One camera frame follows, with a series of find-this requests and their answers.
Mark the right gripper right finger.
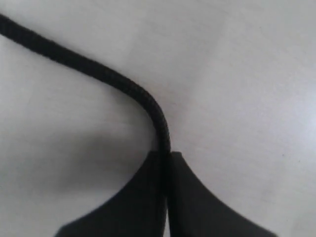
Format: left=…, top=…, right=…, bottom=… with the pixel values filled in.
left=166, top=152, right=275, bottom=237

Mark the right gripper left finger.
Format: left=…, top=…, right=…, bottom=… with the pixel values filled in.
left=56, top=152, right=166, bottom=237

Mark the black cord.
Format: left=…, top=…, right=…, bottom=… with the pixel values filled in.
left=0, top=13, right=172, bottom=154

